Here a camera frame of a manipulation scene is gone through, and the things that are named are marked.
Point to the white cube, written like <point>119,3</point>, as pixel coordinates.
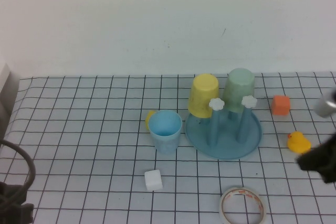
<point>153,180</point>

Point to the green plastic cup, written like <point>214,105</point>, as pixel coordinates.
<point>239,87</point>

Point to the yellow cube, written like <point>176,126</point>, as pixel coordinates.
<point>148,120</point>

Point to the yellow rubber duck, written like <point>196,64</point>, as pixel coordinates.
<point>298,144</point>

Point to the clear tape roll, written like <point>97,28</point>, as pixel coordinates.
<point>223,203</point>

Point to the yellow plastic cup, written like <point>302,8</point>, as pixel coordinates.
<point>202,95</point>

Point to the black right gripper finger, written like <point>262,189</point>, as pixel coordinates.
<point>329,176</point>
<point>320,158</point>

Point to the white side table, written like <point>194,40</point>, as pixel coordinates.
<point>6,90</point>

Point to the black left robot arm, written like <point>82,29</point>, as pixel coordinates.
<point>10,193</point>

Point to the light blue plastic cup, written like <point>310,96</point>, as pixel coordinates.
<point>165,140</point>

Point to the white checkered tablecloth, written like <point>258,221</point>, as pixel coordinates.
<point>92,129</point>

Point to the orange cube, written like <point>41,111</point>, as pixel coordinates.
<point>281,105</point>

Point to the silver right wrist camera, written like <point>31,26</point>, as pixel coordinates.
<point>325,104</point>

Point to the blue cup stand with pegs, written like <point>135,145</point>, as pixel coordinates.
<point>228,145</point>

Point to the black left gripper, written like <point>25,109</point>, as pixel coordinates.
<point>24,213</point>

